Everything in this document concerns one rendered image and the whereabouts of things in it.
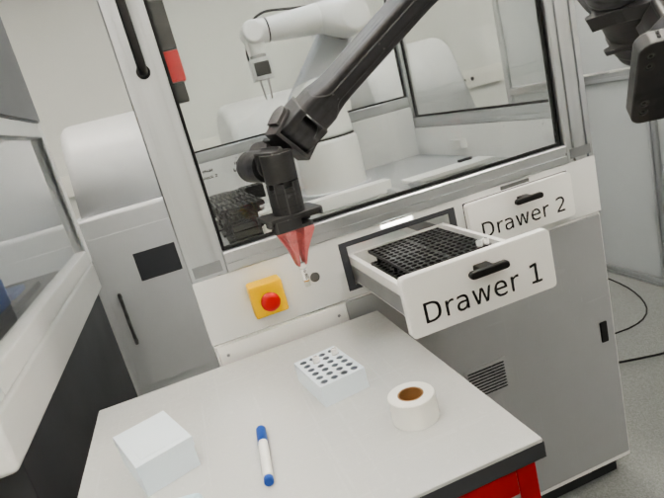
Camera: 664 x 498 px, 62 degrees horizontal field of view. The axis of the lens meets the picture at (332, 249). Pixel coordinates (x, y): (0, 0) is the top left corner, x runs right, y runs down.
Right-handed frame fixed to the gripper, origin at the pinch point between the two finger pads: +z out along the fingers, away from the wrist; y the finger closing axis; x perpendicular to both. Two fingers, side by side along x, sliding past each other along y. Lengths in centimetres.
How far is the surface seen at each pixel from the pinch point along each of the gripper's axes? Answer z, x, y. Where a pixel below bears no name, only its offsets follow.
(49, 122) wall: -43, -351, 33
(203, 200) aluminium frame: -11.6, -22.9, 9.3
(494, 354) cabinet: 44, -11, -49
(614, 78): -3, -92, -202
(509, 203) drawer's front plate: 7, -10, -58
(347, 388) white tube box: 19.6, 13.1, 1.9
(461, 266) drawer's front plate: 4.9, 16.9, -21.8
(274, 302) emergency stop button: 11.1, -13.5, 2.9
